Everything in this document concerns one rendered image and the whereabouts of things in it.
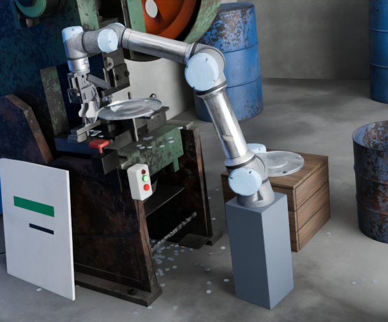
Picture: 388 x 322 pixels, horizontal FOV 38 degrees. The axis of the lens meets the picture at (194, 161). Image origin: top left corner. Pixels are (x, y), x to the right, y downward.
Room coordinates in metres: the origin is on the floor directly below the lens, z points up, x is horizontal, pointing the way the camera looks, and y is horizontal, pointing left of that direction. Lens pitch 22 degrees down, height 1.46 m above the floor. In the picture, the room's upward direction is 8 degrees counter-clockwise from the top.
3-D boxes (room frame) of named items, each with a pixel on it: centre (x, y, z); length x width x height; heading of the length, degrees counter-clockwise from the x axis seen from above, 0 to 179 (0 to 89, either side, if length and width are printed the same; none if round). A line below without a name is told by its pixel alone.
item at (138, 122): (2.41, 0.21, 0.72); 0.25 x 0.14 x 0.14; 54
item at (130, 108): (2.44, 0.25, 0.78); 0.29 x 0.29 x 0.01
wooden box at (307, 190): (2.60, -0.40, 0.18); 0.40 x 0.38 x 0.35; 51
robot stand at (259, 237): (2.05, -0.22, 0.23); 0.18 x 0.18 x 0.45; 46
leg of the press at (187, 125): (2.81, 0.31, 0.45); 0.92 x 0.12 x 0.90; 54
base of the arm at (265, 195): (2.05, -0.22, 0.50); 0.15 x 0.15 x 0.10
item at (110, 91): (2.51, 0.36, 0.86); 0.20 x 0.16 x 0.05; 144
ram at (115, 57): (2.49, 0.32, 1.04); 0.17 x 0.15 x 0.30; 54
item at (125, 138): (2.51, 0.35, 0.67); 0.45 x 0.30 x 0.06; 144
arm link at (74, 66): (2.09, 0.37, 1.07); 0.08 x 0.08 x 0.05
